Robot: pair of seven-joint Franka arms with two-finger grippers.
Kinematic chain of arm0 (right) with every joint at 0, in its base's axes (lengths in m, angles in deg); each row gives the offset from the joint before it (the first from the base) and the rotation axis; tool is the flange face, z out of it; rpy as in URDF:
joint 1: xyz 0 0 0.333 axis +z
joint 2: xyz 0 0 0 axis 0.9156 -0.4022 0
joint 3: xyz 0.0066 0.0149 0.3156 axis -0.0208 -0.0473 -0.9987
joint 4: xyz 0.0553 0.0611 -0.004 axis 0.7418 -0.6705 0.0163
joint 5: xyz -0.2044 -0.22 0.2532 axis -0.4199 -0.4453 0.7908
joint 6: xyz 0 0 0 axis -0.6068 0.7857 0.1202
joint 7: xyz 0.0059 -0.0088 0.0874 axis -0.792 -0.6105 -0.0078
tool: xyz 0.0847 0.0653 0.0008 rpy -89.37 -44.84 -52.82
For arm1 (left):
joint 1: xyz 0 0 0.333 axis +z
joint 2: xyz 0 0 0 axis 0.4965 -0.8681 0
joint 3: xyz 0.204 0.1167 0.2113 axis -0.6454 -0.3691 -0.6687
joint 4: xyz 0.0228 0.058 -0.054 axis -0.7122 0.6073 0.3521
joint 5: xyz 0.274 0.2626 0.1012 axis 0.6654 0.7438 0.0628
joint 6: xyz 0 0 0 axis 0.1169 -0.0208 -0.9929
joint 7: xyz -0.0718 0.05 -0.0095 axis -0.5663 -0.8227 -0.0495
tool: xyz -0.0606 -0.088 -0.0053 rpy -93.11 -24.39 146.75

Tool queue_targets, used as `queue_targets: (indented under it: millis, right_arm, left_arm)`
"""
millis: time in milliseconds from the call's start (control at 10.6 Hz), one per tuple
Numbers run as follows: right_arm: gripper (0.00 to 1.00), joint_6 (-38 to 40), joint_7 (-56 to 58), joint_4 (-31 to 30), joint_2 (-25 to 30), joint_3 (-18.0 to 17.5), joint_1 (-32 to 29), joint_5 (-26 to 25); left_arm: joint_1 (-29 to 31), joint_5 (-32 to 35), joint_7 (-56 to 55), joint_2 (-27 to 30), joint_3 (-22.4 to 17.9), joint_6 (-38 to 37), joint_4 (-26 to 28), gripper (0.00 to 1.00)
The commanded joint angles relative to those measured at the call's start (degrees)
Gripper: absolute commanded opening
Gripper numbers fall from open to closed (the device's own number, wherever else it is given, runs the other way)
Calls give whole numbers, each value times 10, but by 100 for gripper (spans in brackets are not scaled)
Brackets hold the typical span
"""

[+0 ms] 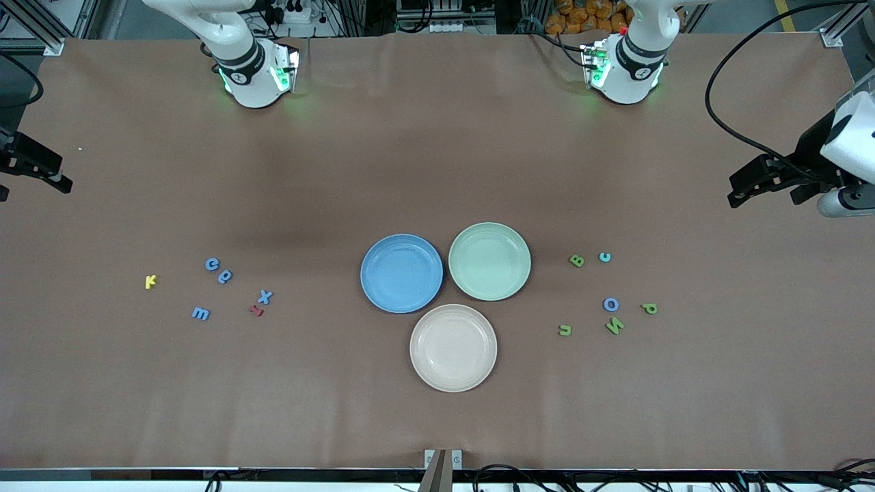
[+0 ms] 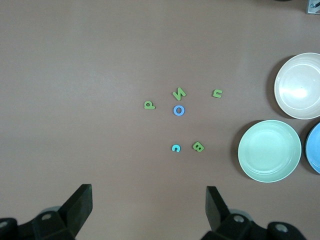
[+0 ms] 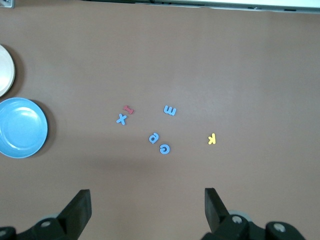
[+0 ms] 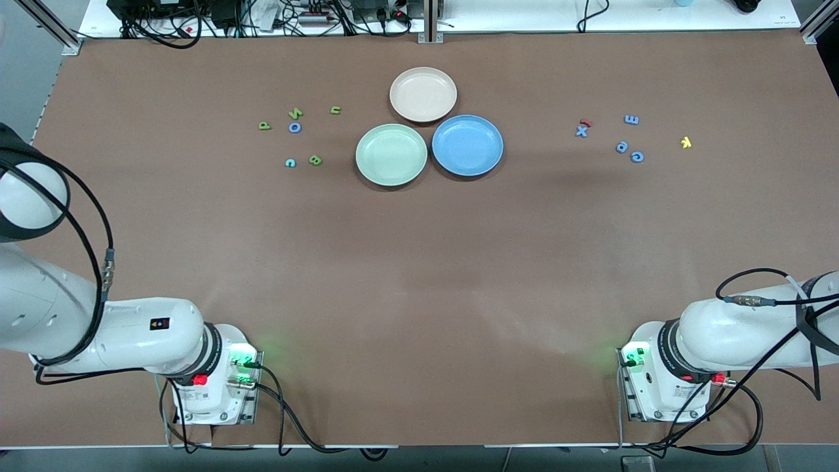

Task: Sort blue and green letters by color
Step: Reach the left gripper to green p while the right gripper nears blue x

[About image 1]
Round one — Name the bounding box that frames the orange objects pile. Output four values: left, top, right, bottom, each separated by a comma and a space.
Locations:
545, 0, 633, 35

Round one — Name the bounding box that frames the light green round plate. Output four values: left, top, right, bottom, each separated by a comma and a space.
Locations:
448, 221, 533, 302

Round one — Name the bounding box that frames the white power strip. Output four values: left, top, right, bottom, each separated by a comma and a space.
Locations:
263, 0, 322, 25
409, 19, 481, 35

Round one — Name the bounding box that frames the brown table cover sheet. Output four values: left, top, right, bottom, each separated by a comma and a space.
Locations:
0, 31, 875, 472

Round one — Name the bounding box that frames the pale beige round plate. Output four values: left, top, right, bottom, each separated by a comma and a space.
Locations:
409, 303, 498, 394

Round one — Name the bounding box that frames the blue round plate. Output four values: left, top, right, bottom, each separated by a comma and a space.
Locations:
360, 234, 444, 314

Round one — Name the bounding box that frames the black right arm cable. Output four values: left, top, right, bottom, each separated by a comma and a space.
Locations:
0, 51, 45, 110

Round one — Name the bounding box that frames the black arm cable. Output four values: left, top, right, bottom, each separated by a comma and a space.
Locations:
704, 0, 875, 184
0, 51, 45, 110

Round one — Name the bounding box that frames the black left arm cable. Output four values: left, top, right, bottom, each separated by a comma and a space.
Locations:
704, 0, 875, 184

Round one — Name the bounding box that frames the aluminium frame profile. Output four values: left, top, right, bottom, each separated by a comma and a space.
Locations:
820, 0, 875, 49
0, 0, 66, 57

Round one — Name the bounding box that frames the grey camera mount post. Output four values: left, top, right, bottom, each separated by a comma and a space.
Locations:
424, 449, 463, 492

